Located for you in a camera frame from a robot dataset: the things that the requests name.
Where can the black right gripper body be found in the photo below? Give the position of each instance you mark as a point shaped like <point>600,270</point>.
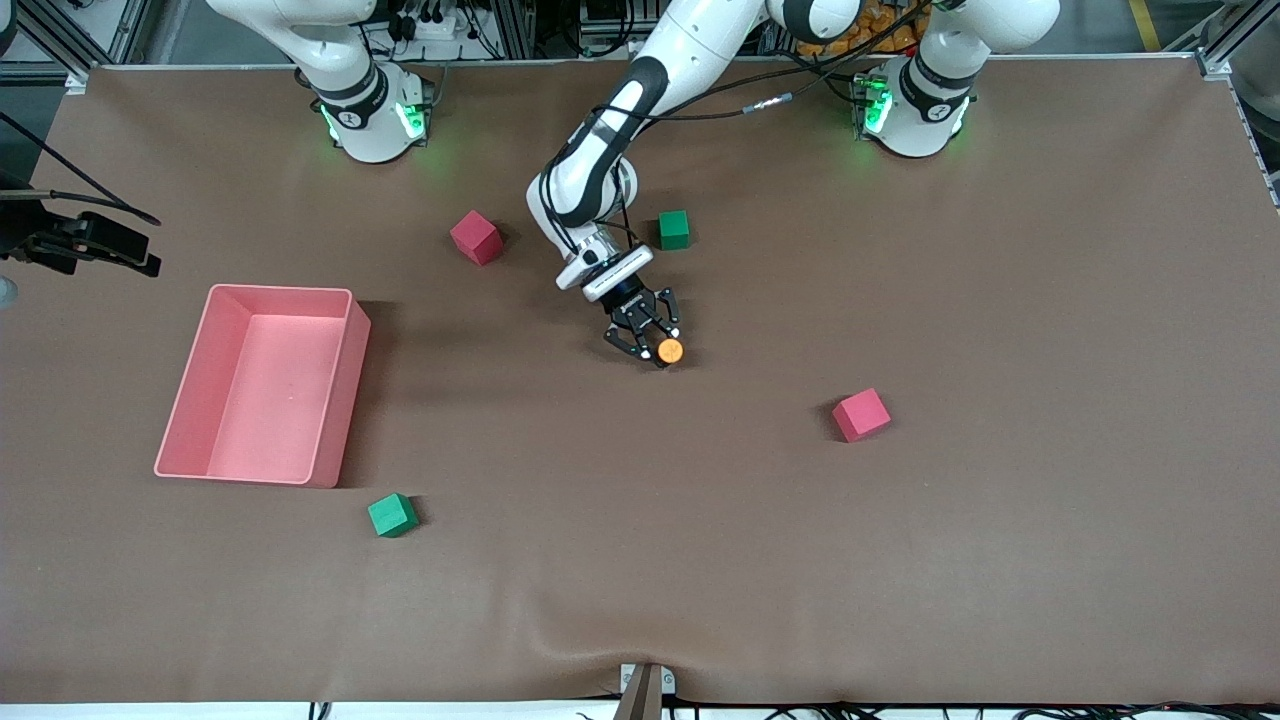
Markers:
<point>40,238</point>

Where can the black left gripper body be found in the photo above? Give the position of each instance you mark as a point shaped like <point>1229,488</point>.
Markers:
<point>630,307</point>

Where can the orange capped push button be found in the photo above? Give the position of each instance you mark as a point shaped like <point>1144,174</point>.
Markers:
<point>670,350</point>

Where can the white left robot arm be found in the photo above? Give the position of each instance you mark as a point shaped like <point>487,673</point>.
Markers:
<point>690,40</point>

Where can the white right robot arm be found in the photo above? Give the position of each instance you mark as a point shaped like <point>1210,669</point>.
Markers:
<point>360,120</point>

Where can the green foam cube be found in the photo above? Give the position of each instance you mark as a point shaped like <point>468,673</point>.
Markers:
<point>676,230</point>
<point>392,515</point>

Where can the pink foam cube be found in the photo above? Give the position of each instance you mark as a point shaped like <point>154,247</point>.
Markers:
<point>476,237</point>
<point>860,415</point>

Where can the brown table mat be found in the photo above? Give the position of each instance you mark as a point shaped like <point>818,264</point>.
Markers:
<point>640,550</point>

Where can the pink plastic bin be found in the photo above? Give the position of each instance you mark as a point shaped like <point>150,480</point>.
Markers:
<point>270,400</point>

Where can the white terminal strip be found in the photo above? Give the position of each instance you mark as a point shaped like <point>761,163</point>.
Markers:
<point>638,46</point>

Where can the white power strip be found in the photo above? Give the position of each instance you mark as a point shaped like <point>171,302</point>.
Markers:
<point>435,25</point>

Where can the pile of orange snack bags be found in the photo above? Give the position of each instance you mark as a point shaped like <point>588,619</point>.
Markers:
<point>885,30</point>

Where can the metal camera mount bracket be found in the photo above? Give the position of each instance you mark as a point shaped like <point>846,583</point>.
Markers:
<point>645,690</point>

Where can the aluminium frame rail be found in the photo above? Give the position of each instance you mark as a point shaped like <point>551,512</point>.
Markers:
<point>1215,60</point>

